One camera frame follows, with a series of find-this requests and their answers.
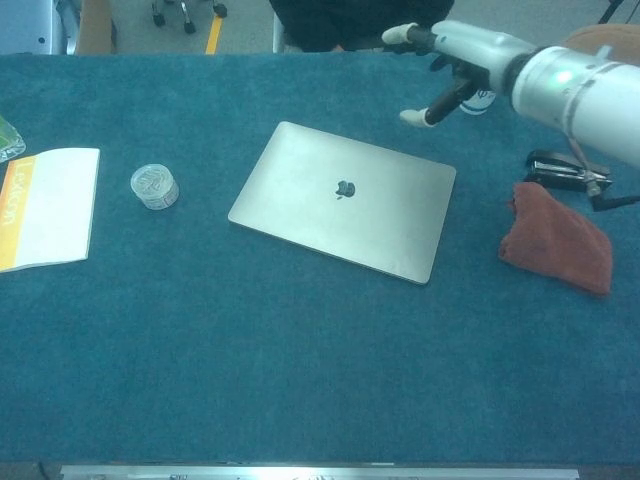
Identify black stapler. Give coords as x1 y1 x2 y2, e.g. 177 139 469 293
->
524 148 614 194

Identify brown cardboard box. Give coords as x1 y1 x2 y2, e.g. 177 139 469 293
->
74 0 119 55

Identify green clear plastic packet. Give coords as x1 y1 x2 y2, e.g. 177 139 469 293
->
0 114 26 164

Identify grey metal cabinet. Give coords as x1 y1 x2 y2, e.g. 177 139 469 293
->
0 0 81 55

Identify brown plush animal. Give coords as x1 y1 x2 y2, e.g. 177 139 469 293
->
564 24 640 56

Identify seated person in black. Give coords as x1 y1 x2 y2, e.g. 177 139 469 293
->
269 0 456 53

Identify white paper cup stack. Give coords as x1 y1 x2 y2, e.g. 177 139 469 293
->
459 88 497 117

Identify clear jar of paper clips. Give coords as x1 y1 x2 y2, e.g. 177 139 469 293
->
130 163 180 211

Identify aluminium frame rail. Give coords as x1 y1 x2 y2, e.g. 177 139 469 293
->
59 463 581 480

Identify red-brown folded cloth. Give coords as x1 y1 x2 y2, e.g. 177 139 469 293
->
498 182 614 297

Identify blue carpet table cover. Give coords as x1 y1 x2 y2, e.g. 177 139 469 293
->
0 52 640 464

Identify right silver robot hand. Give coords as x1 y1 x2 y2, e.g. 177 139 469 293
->
382 20 536 129

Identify silver laptop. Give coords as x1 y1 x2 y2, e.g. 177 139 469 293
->
227 120 457 286

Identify office chair wheel base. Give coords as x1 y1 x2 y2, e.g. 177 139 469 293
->
151 0 229 35

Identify orange white Lexicon booklet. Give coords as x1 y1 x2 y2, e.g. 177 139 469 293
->
0 147 101 274

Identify black tripod legs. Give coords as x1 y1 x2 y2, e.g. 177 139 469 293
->
597 0 640 26

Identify black arm cable with plug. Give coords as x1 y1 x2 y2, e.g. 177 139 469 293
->
568 130 640 212

